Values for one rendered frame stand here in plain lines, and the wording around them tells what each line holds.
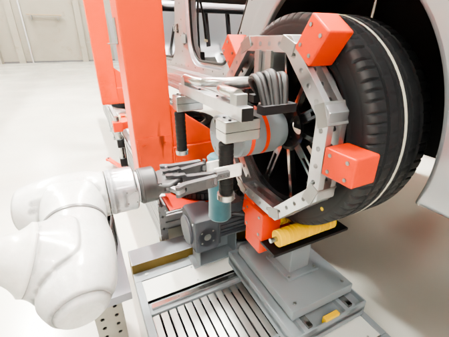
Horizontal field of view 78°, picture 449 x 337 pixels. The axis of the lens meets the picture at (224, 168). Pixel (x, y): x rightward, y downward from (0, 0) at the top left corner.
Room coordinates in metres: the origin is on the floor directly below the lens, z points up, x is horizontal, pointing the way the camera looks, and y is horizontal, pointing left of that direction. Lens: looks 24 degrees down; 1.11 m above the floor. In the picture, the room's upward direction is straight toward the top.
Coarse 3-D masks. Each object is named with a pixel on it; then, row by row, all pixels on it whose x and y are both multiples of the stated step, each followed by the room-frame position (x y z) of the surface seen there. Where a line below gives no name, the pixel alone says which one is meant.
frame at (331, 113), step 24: (240, 48) 0.97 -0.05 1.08; (264, 48) 0.85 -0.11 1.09; (288, 48) 0.75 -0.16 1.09; (240, 72) 1.01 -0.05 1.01; (312, 72) 0.68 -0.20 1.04; (312, 96) 0.66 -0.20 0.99; (336, 96) 0.65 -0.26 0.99; (336, 120) 0.62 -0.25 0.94; (336, 144) 0.63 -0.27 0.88; (312, 168) 0.63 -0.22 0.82; (264, 192) 0.88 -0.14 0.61; (312, 192) 0.62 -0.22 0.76; (288, 216) 0.75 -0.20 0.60
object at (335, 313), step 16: (240, 256) 1.07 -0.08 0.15; (240, 272) 0.97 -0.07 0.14; (256, 288) 0.85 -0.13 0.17; (272, 304) 0.79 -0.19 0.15; (336, 304) 0.79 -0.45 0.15; (352, 304) 0.78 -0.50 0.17; (272, 320) 0.75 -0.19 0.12; (288, 320) 0.72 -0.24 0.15; (304, 320) 0.70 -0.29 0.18; (320, 320) 0.72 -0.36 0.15; (336, 320) 0.72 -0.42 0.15; (288, 336) 0.66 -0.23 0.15; (304, 336) 0.65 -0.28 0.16; (320, 336) 0.69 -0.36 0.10
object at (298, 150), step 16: (288, 64) 0.92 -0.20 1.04; (288, 96) 0.90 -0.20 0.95; (304, 96) 0.85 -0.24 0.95; (304, 112) 0.83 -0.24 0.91; (288, 128) 0.95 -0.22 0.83; (304, 128) 0.83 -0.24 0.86; (288, 144) 0.91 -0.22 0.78; (304, 144) 0.84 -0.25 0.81; (256, 160) 1.03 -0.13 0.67; (272, 160) 0.96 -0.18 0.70; (288, 160) 0.87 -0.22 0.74; (304, 160) 0.81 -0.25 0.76; (272, 176) 0.96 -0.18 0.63; (288, 176) 0.87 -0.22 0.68; (304, 176) 1.00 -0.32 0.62; (288, 192) 0.87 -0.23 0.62
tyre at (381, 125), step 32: (288, 32) 0.89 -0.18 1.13; (384, 32) 0.80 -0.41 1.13; (352, 64) 0.68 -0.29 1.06; (384, 64) 0.69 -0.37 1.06; (416, 64) 0.74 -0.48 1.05; (352, 96) 0.66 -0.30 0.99; (384, 96) 0.65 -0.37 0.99; (416, 96) 0.69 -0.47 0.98; (352, 128) 0.65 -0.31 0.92; (384, 128) 0.62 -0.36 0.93; (416, 128) 0.67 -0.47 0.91; (384, 160) 0.62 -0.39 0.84; (416, 160) 0.69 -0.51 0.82; (352, 192) 0.62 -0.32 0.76; (384, 192) 0.67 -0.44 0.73; (320, 224) 0.70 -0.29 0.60
